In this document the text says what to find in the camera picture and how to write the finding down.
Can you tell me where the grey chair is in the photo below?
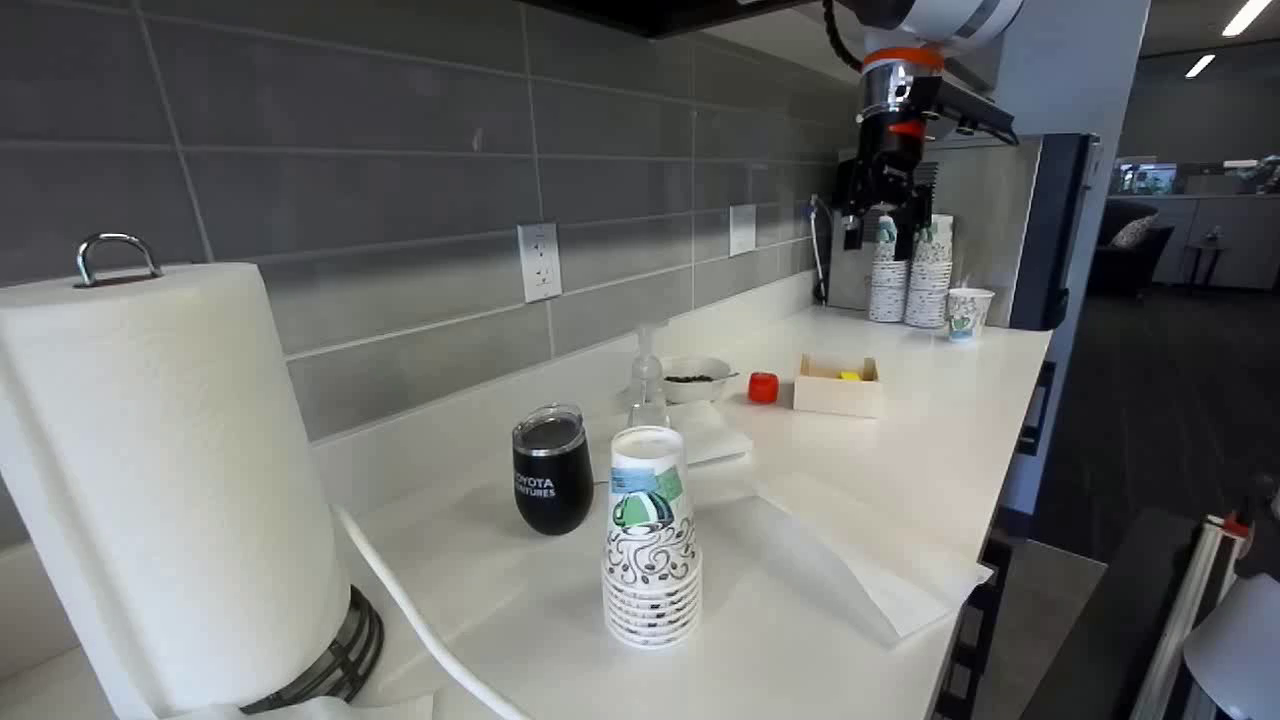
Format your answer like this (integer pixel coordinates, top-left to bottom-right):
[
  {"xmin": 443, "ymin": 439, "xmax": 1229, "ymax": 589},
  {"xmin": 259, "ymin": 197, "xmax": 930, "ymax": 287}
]
[{"xmin": 1175, "ymin": 573, "xmax": 1280, "ymax": 720}]

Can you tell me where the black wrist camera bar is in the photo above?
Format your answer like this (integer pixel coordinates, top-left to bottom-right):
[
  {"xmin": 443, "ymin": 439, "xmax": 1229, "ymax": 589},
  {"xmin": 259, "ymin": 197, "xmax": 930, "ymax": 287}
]
[{"xmin": 930, "ymin": 76, "xmax": 1025, "ymax": 147}]

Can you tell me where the clear plastic bottle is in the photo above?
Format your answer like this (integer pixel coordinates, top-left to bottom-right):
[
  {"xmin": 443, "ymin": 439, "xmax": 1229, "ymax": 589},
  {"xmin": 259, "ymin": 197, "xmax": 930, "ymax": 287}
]
[{"xmin": 622, "ymin": 322, "xmax": 674, "ymax": 432}]

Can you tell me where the background display screen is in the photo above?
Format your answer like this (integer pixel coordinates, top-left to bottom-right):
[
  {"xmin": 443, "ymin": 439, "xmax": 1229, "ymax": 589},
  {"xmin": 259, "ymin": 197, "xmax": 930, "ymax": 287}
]
[{"xmin": 1113, "ymin": 154, "xmax": 1186, "ymax": 201}]

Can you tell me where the white paper napkin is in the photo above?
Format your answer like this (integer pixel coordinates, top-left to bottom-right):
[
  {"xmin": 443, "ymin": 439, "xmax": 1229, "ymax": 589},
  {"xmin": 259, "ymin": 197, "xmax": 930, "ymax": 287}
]
[{"xmin": 727, "ymin": 473, "xmax": 996, "ymax": 650}]

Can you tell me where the light wooden box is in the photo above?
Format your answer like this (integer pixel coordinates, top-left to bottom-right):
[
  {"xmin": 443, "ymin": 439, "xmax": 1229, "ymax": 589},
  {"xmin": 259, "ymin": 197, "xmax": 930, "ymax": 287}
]
[{"xmin": 793, "ymin": 353, "xmax": 889, "ymax": 425}]

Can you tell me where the black stemless tumbler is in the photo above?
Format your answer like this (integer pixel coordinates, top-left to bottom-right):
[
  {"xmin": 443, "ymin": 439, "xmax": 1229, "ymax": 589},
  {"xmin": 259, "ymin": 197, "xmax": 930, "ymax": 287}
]
[{"xmin": 510, "ymin": 403, "xmax": 597, "ymax": 540}]

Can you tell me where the white paper cup stack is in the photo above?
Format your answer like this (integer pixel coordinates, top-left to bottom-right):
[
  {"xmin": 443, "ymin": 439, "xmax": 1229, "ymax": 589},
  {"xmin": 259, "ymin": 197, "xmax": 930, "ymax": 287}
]
[
  {"xmin": 904, "ymin": 211, "xmax": 962, "ymax": 332},
  {"xmin": 863, "ymin": 211, "xmax": 914, "ymax": 329}
]

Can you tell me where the white paper towel roll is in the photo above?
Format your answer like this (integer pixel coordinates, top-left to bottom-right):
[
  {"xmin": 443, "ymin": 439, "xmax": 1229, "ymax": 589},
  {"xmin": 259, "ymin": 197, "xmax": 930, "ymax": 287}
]
[{"xmin": 0, "ymin": 259, "xmax": 358, "ymax": 720}]

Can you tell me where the black metal paper towel holder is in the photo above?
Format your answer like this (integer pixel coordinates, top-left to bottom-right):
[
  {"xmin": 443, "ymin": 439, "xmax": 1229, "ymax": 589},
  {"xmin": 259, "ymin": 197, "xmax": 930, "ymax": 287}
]
[{"xmin": 68, "ymin": 228, "xmax": 392, "ymax": 717}]

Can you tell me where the black hanging cord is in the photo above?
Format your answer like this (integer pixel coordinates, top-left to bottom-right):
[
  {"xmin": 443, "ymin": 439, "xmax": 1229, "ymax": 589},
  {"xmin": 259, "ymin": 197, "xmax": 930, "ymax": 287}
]
[{"xmin": 805, "ymin": 191, "xmax": 841, "ymax": 306}]

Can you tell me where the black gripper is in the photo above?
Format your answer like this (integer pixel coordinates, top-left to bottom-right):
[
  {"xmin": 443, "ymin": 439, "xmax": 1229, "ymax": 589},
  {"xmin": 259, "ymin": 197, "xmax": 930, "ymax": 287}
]
[{"xmin": 832, "ymin": 115, "xmax": 942, "ymax": 264}]

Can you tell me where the dark background couch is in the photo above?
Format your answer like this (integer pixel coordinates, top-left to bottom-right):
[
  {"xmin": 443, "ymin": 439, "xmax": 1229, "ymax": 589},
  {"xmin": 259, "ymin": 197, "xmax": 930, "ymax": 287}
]
[{"xmin": 1089, "ymin": 197, "xmax": 1181, "ymax": 300}]

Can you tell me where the dark upright panel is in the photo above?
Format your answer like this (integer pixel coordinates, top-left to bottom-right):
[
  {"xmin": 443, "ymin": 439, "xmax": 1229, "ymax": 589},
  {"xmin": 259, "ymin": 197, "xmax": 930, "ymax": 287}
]
[{"xmin": 1010, "ymin": 131, "xmax": 1100, "ymax": 337}]

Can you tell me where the small white bowl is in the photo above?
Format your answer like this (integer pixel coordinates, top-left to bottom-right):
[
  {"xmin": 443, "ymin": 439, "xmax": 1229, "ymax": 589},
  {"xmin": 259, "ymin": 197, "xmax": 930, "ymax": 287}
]
[{"xmin": 661, "ymin": 353, "xmax": 738, "ymax": 406}]

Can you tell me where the white pole red tip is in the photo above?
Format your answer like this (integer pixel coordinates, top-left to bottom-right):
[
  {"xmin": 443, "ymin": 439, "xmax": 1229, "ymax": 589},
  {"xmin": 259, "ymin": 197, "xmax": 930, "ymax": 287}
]
[{"xmin": 1130, "ymin": 511, "xmax": 1255, "ymax": 720}]

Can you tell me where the white wall outlet plate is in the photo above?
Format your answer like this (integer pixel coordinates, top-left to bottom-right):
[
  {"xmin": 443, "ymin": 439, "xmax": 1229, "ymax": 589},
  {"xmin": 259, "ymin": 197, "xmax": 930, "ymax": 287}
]
[
  {"xmin": 512, "ymin": 218, "xmax": 564, "ymax": 304},
  {"xmin": 726, "ymin": 201, "xmax": 760, "ymax": 259}
]

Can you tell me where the single patterned paper cup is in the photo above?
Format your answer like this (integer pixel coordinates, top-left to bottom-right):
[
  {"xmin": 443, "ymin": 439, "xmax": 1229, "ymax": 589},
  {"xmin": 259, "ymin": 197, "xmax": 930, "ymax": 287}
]
[{"xmin": 943, "ymin": 283, "xmax": 1001, "ymax": 346}]

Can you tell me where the tall patterned paper cup stack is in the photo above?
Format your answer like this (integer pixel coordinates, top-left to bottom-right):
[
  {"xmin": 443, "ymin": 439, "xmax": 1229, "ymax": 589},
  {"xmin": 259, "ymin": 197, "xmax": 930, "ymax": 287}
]
[{"xmin": 601, "ymin": 425, "xmax": 708, "ymax": 656}]

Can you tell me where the folded white paper stack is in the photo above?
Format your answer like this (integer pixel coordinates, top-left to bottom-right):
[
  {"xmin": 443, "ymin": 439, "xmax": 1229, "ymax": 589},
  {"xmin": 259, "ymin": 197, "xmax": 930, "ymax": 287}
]
[{"xmin": 666, "ymin": 395, "xmax": 760, "ymax": 475}]

